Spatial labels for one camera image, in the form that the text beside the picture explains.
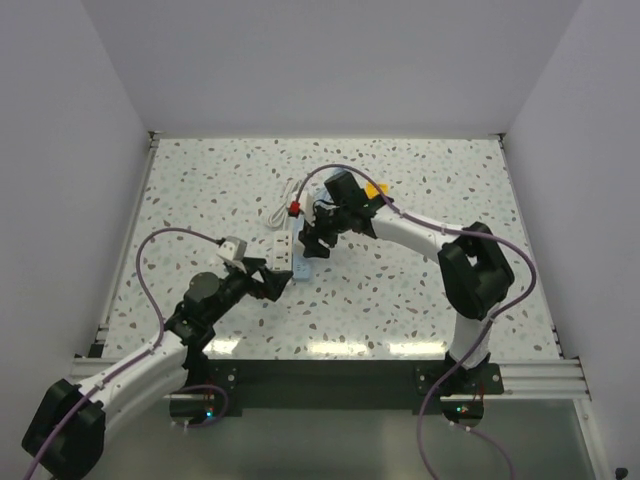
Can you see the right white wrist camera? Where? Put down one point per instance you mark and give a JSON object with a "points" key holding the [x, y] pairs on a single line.
{"points": [[302, 206]]}

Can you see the blue power strip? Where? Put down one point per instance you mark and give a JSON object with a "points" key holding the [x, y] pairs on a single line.
{"points": [[301, 267]]}

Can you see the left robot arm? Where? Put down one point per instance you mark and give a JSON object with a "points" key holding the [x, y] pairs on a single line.
{"points": [[76, 421]]}

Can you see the yellow cube plug adapter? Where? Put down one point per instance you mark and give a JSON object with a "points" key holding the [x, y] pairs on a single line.
{"points": [[373, 190]]}

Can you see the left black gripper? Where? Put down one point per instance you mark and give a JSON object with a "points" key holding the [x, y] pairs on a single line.
{"points": [[271, 283]]}

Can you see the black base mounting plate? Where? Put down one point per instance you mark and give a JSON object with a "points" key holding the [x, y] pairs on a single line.
{"points": [[308, 384]]}

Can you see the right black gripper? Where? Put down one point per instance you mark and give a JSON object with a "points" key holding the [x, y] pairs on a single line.
{"points": [[311, 236]]}

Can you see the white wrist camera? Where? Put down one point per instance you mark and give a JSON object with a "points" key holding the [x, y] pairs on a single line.
{"points": [[302, 206], [231, 250]]}

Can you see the white power strip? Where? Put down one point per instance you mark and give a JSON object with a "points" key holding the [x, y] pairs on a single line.
{"points": [[282, 251]]}

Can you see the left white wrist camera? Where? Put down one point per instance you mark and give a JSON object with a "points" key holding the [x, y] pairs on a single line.
{"points": [[231, 250]]}

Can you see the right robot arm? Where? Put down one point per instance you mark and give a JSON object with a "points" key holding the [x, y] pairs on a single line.
{"points": [[475, 273]]}

